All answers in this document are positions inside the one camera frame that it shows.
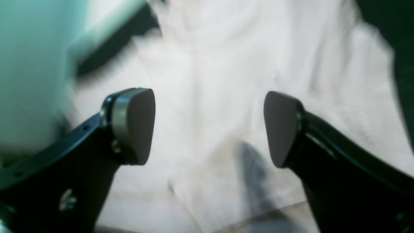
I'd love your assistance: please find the white box right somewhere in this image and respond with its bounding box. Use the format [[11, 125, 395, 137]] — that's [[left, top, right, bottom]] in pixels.
[[0, 0, 147, 157]]

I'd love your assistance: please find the pink T-shirt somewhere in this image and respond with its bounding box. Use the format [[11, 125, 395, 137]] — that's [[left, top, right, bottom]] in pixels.
[[70, 0, 413, 233]]

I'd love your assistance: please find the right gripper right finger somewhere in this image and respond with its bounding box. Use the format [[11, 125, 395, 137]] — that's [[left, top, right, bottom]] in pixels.
[[264, 91, 414, 233]]

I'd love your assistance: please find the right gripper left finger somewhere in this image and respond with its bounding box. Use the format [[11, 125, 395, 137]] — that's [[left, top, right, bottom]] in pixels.
[[0, 88, 156, 233]]

